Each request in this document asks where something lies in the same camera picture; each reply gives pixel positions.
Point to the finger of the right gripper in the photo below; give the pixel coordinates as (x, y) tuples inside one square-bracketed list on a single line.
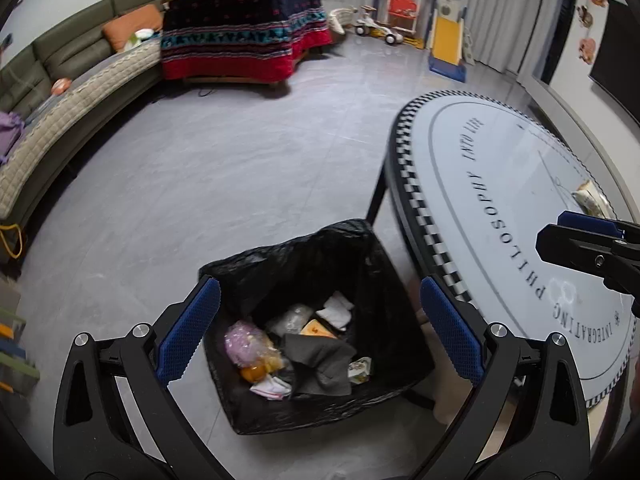
[(572, 249), (583, 222)]

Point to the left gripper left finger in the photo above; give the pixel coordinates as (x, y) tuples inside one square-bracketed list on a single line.
[(93, 437)]

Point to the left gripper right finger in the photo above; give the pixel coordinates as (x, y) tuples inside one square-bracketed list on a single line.
[(525, 417)]

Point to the gold snack wrapper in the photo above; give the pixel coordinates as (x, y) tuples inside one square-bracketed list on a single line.
[(592, 202)]

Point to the pink plastic bag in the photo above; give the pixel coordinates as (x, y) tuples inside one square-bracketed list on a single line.
[(247, 346)]

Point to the green snack packet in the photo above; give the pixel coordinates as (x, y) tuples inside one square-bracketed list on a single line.
[(359, 371)]

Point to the grey felt cloth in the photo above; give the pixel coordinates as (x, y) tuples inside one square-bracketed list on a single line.
[(320, 364)]

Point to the white plastic bag ball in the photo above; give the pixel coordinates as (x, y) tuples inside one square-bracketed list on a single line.
[(293, 321)]

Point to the orange peel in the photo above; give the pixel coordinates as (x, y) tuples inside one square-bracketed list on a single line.
[(258, 372)]

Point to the yellow soybean milk cup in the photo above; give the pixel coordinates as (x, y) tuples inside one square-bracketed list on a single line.
[(315, 329)]

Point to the black trash bin bag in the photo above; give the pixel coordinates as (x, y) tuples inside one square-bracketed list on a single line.
[(261, 284)]

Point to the round white table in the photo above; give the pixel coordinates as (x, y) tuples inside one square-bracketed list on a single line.
[(481, 180)]

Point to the toy slide swing set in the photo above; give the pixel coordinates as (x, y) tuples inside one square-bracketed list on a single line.
[(436, 26)]

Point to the toy ride-on car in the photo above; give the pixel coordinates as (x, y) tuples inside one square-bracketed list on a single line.
[(366, 25)]

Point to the quilted sofa mat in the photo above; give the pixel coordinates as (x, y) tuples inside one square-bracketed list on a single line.
[(87, 92)]

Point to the purple backpack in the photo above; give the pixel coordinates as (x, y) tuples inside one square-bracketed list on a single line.
[(11, 130)]

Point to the woven basket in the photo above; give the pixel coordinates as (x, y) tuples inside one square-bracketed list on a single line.
[(341, 19)]

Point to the small pink toy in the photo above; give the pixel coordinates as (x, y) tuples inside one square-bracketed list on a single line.
[(60, 86)]

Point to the green sofa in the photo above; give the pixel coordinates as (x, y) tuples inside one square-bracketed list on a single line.
[(68, 50)]

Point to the table with patterned blanket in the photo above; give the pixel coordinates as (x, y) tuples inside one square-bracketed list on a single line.
[(258, 40)]

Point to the orange cushion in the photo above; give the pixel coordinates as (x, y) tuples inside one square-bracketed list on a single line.
[(118, 31)]

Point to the dark wall television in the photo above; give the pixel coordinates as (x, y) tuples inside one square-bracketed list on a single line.
[(616, 68)]

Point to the wall cartoon decorations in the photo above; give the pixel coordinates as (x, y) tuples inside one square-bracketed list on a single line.
[(591, 16)]

